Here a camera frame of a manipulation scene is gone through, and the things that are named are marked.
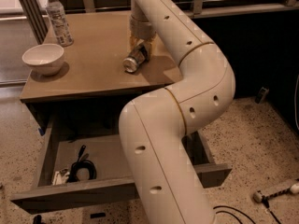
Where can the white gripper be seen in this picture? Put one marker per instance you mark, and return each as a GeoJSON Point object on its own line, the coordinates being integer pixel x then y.
{"type": "Point", "coordinates": [142, 29]}

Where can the silver blue redbull can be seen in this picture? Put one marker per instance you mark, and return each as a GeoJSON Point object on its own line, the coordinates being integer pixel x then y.
{"type": "Point", "coordinates": [135, 58]}

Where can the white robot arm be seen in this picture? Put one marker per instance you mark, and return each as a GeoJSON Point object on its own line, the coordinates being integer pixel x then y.
{"type": "Point", "coordinates": [153, 125]}

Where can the grey cabinet with tan top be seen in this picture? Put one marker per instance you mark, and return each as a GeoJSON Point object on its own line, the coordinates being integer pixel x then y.
{"type": "Point", "coordinates": [93, 65]}

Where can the open grey top drawer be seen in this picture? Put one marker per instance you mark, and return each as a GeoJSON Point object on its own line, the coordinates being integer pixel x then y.
{"type": "Point", "coordinates": [92, 153]}

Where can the clear plastic water bottle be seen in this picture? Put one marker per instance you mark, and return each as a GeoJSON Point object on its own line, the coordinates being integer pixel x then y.
{"type": "Point", "coordinates": [55, 11]}

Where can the white ceramic bowl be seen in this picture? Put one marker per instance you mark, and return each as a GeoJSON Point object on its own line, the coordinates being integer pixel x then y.
{"type": "Point", "coordinates": [45, 59]}

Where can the small dark floor device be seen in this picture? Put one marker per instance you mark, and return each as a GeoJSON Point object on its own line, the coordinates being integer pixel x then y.
{"type": "Point", "coordinates": [261, 95]}

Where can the small white packet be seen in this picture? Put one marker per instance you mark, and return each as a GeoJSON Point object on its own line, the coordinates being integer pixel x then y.
{"type": "Point", "coordinates": [60, 177]}

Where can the white power strip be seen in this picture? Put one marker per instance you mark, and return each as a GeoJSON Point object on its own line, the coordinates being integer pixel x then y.
{"type": "Point", "coordinates": [288, 186]}

